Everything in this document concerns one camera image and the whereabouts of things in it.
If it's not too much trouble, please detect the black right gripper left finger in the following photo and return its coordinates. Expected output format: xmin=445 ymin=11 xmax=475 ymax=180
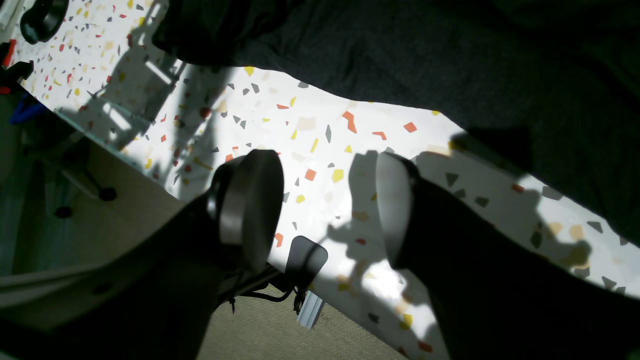
xmin=1 ymin=149 xmax=284 ymax=360

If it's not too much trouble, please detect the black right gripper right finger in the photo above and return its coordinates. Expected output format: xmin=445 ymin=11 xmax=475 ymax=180
xmin=375 ymin=152 xmax=640 ymax=360

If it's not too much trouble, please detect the dark grey T-shirt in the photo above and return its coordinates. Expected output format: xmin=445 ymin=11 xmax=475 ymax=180
xmin=151 ymin=0 xmax=640 ymax=245

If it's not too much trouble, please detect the black round disc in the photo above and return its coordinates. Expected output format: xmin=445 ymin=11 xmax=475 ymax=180
xmin=19 ymin=0 xmax=70 ymax=45

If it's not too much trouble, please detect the aluminium frame profile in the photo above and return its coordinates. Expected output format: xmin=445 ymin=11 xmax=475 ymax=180
xmin=297 ymin=291 xmax=325 ymax=330

